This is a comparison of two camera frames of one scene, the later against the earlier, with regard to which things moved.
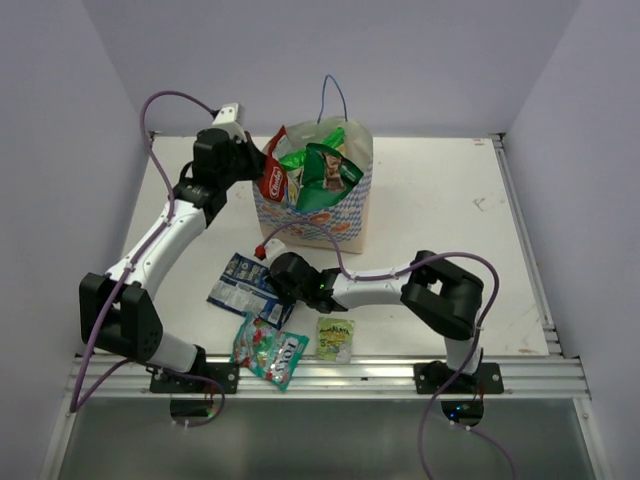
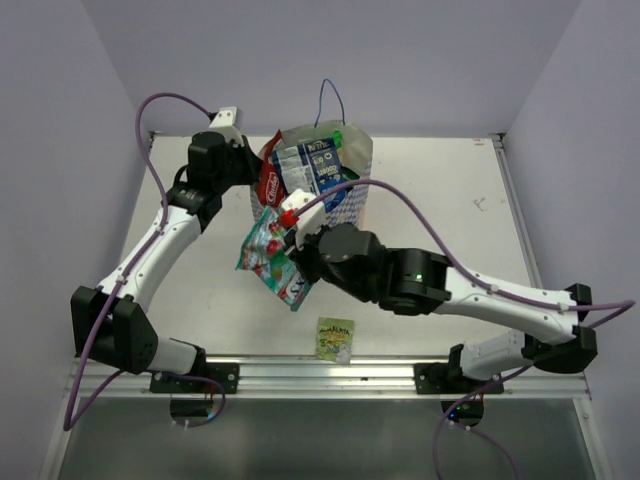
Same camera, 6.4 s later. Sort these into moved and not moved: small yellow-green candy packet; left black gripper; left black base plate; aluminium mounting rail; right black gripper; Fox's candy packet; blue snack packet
Moved: blue snack packet; Fox's candy packet; right black gripper
Not moved: small yellow-green candy packet; left black gripper; left black base plate; aluminium mounting rail
